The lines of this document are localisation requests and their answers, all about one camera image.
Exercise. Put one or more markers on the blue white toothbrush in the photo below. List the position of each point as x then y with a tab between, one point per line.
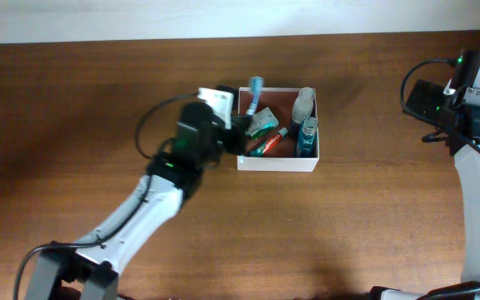
255	85

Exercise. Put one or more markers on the teal mouthwash bottle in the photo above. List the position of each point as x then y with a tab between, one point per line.
306	138

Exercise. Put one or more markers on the dark blue clear-cap bottle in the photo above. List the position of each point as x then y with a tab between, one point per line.
302	109

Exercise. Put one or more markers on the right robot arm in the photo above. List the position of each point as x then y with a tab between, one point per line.
460	131

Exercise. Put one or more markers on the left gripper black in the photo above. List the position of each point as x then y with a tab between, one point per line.
233	134

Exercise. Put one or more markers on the green white soap box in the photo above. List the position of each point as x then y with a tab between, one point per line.
262	122

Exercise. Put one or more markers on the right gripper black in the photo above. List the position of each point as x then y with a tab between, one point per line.
424	94

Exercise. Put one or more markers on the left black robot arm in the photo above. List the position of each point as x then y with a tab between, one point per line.
98	259

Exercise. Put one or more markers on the pink open cardboard box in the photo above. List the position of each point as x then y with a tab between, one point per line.
281	157

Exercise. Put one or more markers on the green white toothpaste tube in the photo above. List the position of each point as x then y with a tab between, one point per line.
265	147

